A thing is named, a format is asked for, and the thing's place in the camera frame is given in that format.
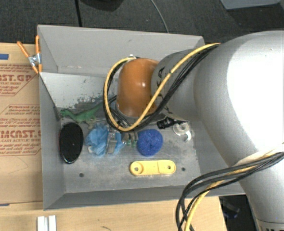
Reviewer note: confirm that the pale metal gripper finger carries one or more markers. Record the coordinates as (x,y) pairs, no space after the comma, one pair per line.
(111,141)

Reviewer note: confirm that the grey metal bin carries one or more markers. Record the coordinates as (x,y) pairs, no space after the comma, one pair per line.
(103,177)

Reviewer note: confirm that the yellow flat piece with holes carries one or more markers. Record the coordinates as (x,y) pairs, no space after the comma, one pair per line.
(151,168)

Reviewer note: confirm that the black oval object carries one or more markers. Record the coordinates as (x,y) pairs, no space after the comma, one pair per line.
(71,143)

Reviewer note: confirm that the blue round sponge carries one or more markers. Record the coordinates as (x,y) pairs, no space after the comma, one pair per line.
(149,142)

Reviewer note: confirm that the brown cardboard board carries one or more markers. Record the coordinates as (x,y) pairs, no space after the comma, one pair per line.
(14,177)

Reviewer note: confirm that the green toy dinosaur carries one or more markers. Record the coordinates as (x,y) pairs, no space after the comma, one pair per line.
(83,116)

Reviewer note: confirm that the black cylinder on white bracket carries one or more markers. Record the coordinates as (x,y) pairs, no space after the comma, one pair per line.
(166,123)

